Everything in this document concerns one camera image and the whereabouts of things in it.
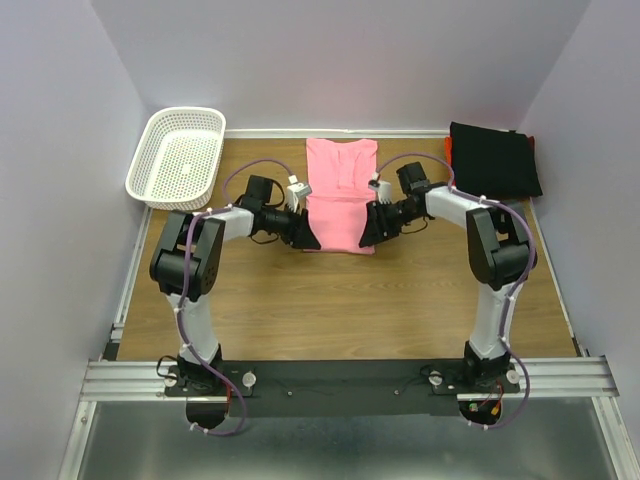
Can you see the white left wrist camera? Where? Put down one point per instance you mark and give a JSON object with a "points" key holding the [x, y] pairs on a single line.
{"points": [[295, 193]]}

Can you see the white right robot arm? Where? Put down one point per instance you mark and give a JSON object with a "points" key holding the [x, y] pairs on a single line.
{"points": [[501, 253]]}

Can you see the orange folded t shirt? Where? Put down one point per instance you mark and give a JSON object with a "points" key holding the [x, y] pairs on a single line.
{"points": [[448, 146]]}

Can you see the pink t shirt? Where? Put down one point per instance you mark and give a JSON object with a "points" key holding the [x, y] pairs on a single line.
{"points": [[338, 174]]}

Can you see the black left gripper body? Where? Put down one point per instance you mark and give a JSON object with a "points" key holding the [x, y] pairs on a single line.
{"points": [[280, 221]]}

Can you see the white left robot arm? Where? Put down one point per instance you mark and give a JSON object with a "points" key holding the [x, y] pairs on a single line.
{"points": [[186, 262]]}

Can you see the aluminium frame rail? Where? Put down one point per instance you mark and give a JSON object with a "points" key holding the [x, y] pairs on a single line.
{"points": [[549, 377]]}

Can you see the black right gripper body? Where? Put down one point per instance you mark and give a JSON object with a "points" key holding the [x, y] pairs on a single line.
{"points": [[394, 215]]}

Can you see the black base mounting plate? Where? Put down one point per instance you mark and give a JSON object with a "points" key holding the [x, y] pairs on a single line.
{"points": [[347, 388]]}

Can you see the black folded t shirt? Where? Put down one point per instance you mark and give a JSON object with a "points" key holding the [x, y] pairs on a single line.
{"points": [[496, 164]]}

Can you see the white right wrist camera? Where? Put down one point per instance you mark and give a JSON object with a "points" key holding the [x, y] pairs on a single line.
{"points": [[384, 193]]}

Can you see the white plastic basket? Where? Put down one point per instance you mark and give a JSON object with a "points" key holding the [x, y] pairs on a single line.
{"points": [[176, 161]]}

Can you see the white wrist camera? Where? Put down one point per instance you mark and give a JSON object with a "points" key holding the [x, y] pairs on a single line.
{"points": [[384, 193], [295, 193]]}

